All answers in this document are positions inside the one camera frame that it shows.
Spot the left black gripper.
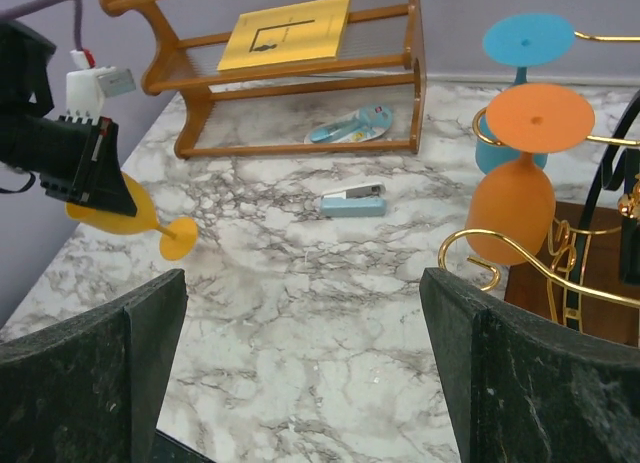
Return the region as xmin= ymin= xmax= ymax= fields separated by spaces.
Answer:
xmin=1 ymin=114 xmax=137 ymax=217

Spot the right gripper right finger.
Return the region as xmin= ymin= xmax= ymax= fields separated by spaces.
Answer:
xmin=419 ymin=268 xmax=639 ymax=462

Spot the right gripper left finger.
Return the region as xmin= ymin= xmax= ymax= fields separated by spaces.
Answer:
xmin=1 ymin=269 xmax=187 ymax=462

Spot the yellow wine glass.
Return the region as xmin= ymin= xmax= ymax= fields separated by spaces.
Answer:
xmin=65 ymin=173 xmax=198 ymax=261

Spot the orange wine glass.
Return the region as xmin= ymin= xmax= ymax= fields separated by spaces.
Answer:
xmin=466 ymin=83 xmax=595 ymax=254

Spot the blue wine glass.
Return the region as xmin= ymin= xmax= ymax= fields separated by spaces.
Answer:
xmin=475 ymin=13 xmax=575 ymax=174

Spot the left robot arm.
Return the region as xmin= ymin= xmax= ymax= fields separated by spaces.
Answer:
xmin=1 ymin=22 xmax=137 ymax=217

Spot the wine glass rack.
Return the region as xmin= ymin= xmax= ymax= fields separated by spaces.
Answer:
xmin=437 ymin=30 xmax=640 ymax=347

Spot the wooden shelf rack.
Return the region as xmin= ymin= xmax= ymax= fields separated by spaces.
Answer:
xmin=99 ymin=0 xmax=426 ymax=159

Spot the light blue stapler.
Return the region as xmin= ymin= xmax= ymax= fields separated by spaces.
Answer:
xmin=319 ymin=182 xmax=387 ymax=218

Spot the yellow book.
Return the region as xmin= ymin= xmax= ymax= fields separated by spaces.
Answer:
xmin=217 ymin=0 xmax=351 ymax=73

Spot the blue correction tape package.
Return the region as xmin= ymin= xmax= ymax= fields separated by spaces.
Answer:
xmin=304 ymin=105 xmax=393 ymax=144

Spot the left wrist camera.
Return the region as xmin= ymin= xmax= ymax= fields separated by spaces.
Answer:
xmin=65 ymin=50 xmax=136 ymax=125

